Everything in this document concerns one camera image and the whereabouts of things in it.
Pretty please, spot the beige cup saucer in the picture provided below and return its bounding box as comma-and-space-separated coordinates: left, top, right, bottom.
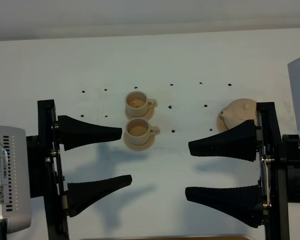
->
124, 108, 155, 120
123, 132, 155, 151

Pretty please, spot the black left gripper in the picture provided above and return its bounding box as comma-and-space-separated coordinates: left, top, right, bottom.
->
26, 99, 132, 240

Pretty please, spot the beige far teacup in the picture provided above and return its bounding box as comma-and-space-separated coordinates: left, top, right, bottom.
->
125, 91, 158, 116

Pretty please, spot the beige teapot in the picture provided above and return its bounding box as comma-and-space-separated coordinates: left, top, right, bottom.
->
220, 98, 258, 130

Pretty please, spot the beige teacup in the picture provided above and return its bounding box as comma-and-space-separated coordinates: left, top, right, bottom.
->
125, 117, 160, 145
125, 91, 158, 116

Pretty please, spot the beige far cup saucer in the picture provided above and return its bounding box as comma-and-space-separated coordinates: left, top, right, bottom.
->
124, 108, 155, 120

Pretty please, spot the beige near teacup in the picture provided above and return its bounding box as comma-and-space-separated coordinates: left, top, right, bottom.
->
125, 117, 160, 145

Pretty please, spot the beige near cup saucer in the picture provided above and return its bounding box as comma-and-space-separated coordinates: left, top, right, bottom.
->
123, 132, 155, 151

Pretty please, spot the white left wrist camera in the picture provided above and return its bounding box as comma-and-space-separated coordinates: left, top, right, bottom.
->
0, 125, 32, 234

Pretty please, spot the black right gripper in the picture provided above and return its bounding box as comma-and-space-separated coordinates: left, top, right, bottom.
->
185, 102, 300, 240

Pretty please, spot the beige teapot saucer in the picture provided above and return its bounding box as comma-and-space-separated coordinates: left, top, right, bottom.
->
216, 113, 229, 133

